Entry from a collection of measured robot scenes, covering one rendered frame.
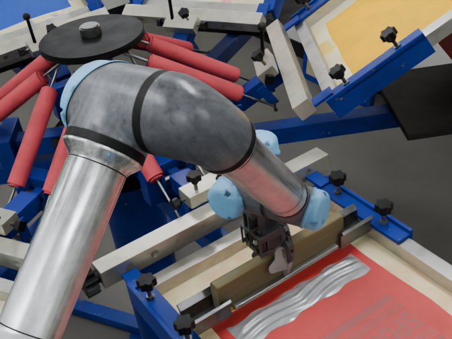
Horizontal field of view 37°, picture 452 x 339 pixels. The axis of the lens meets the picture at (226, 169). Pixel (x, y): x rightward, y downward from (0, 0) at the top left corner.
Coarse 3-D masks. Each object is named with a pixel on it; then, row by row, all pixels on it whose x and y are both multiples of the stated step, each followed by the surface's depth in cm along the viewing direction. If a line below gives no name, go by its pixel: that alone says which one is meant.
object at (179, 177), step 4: (184, 168) 182; (188, 168) 182; (176, 172) 181; (180, 172) 181; (184, 172) 181; (172, 176) 180; (176, 176) 180; (180, 176) 179; (184, 176) 179; (172, 180) 179; (176, 180) 178; (180, 180) 178; (184, 180) 178; (172, 184) 181; (176, 184) 178; (180, 184) 176; (184, 184) 176; (172, 188) 182; (176, 188) 179; (176, 192) 181; (200, 204) 169; (196, 208) 173
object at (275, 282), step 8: (328, 248) 156; (336, 248) 157; (312, 256) 154; (320, 256) 154; (304, 264) 153; (296, 272) 152; (272, 280) 150; (280, 280) 150; (264, 288) 148; (248, 296) 147; (256, 296) 147; (232, 304) 145; (240, 304) 145
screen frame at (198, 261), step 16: (336, 208) 171; (224, 240) 164; (240, 240) 163; (384, 240) 159; (192, 256) 160; (208, 256) 160; (224, 256) 163; (400, 256) 156; (416, 256) 151; (432, 256) 150; (160, 272) 157; (176, 272) 156; (192, 272) 159; (432, 272) 148; (448, 272) 146; (160, 288) 155; (448, 288) 146
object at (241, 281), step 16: (336, 224) 155; (304, 240) 151; (320, 240) 154; (336, 240) 158; (256, 256) 147; (272, 256) 147; (304, 256) 153; (240, 272) 144; (256, 272) 146; (224, 288) 142; (240, 288) 145; (256, 288) 148
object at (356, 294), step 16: (336, 256) 159; (304, 272) 156; (368, 272) 154; (384, 272) 153; (352, 288) 150; (368, 288) 150; (384, 288) 149; (400, 288) 149; (320, 304) 148; (336, 304) 147; (352, 304) 146; (368, 304) 146; (416, 304) 144; (432, 304) 144; (336, 320) 143; (432, 320) 140; (448, 320) 140; (448, 336) 136
